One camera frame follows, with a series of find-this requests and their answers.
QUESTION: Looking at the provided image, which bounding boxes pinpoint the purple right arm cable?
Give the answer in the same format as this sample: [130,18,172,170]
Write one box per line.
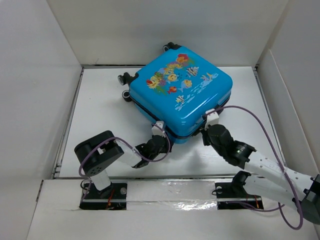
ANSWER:
[212,105,305,230]

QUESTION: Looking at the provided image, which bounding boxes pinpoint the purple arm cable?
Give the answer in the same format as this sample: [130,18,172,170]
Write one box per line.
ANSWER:
[78,124,172,208]
[212,105,305,230]

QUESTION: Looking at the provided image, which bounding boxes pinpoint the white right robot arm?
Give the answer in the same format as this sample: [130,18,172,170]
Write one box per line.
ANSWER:
[201,124,320,225]

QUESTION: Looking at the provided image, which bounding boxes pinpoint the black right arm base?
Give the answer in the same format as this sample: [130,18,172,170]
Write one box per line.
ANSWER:
[211,182,264,210]

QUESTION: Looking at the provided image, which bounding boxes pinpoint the blue hard-shell suitcase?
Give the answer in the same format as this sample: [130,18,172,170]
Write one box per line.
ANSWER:
[117,42,233,144]

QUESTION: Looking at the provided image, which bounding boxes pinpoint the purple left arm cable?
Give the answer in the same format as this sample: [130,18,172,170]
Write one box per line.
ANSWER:
[78,124,172,208]

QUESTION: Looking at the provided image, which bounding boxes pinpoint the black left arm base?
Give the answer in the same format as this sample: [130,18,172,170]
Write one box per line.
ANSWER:
[79,180,128,211]

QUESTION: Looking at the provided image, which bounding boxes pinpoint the aluminium mounting rail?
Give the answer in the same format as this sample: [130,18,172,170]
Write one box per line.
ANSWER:
[48,174,291,181]

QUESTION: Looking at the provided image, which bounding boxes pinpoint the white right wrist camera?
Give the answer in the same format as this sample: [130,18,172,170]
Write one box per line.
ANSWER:
[203,108,219,131]

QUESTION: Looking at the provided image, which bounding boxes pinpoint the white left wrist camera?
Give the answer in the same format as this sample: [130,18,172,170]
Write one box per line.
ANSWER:
[151,121,166,138]

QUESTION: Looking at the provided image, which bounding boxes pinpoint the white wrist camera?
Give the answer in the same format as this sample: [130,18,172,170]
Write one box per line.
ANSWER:
[203,108,219,131]
[151,121,166,138]

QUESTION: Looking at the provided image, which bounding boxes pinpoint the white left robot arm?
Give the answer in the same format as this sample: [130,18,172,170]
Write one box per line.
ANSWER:
[74,130,173,200]

